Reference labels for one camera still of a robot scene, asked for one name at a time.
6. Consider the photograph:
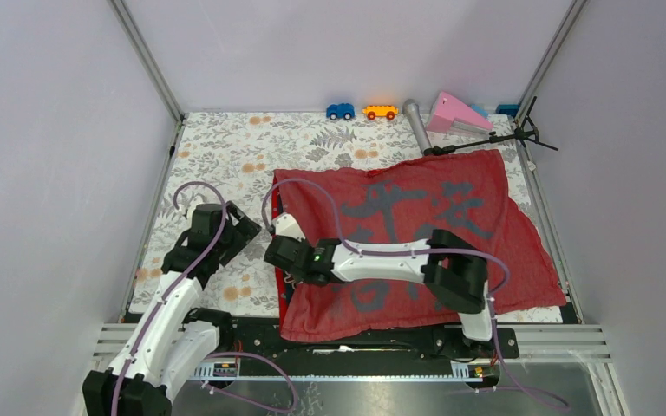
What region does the red printed pillowcase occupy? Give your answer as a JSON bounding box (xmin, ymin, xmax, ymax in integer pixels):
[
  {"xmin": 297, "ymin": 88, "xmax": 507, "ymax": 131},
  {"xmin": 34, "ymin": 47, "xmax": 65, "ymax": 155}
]
[{"xmin": 271, "ymin": 149, "xmax": 567, "ymax": 344}]

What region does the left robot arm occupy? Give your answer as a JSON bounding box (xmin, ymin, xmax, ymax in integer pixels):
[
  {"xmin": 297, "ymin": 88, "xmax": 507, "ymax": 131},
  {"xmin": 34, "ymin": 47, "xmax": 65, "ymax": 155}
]
[{"xmin": 82, "ymin": 201, "xmax": 262, "ymax": 415}]

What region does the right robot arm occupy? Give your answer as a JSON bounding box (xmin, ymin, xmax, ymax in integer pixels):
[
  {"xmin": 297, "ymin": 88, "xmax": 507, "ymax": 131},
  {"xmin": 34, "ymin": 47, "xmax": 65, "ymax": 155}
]
[{"xmin": 264, "ymin": 229, "xmax": 497, "ymax": 357}]

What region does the floral tablecloth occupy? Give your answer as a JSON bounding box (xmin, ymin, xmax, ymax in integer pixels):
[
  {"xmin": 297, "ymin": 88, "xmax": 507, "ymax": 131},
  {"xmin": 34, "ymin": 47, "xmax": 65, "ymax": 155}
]
[{"xmin": 127, "ymin": 113, "xmax": 540, "ymax": 317}]

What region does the blue toy car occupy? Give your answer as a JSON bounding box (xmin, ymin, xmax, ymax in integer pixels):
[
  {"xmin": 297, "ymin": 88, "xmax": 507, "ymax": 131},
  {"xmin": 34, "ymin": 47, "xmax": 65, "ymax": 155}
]
[{"xmin": 326, "ymin": 103, "xmax": 356, "ymax": 120}]

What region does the orange toy car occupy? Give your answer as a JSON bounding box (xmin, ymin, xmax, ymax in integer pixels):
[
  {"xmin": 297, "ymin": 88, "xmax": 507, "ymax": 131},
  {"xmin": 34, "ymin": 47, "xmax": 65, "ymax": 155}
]
[{"xmin": 362, "ymin": 105, "xmax": 399, "ymax": 120}]

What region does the grey microphone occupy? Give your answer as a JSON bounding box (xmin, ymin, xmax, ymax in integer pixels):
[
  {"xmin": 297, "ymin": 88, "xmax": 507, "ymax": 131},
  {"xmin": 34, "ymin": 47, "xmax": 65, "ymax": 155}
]
[{"xmin": 402, "ymin": 99, "xmax": 432, "ymax": 156}]

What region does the pink wedge block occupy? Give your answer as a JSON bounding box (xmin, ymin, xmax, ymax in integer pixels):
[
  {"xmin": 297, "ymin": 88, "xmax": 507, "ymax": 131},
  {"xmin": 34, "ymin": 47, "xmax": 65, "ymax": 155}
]
[{"xmin": 425, "ymin": 91, "xmax": 493, "ymax": 133}]

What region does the light blue block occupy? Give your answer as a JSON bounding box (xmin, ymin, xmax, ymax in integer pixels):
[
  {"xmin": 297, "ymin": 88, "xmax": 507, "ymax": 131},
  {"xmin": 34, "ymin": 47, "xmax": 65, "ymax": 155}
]
[{"xmin": 470, "ymin": 104, "xmax": 488, "ymax": 119}]

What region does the black tripod stand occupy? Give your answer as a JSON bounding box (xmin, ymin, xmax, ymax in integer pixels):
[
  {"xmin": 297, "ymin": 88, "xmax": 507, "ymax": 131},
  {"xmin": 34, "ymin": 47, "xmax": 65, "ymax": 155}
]
[{"xmin": 422, "ymin": 96, "xmax": 558, "ymax": 156}]

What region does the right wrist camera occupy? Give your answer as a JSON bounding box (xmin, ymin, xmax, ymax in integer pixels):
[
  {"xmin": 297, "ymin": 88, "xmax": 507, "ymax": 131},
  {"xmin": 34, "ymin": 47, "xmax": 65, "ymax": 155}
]
[{"xmin": 271, "ymin": 213, "xmax": 306, "ymax": 241}]

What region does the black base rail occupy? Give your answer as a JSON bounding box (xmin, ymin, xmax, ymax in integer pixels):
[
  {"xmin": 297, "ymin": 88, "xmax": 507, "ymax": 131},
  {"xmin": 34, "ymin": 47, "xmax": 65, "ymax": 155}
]
[{"xmin": 123, "ymin": 309, "xmax": 521, "ymax": 380}]

